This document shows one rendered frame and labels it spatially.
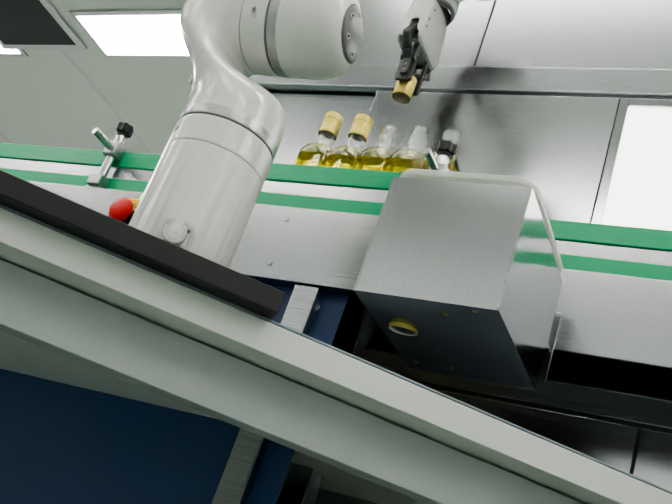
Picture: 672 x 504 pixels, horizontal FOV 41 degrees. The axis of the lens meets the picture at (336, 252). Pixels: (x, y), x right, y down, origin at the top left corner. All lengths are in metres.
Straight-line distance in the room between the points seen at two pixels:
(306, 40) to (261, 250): 0.37
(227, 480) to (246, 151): 0.43
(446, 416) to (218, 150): 0.38
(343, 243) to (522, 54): 0.69
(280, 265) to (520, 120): 0.59
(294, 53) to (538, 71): 0.75
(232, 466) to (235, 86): 0.49
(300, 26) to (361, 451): 0.49
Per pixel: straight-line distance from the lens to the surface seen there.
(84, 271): 0.91
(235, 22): 1.14
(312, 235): 1.32
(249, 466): 1.20
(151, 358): 0.94
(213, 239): 0.98
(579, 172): 1.60
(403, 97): 1.65
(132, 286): 0.91
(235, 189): 1.01
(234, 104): 1.04
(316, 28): 1.09
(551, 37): 1.85
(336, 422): 0.96
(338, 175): 1.39
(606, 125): 1.65
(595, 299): 1.26
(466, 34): 1.91
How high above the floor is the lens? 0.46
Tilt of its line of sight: 24 degrees up
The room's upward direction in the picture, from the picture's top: 20 degrees clockwise
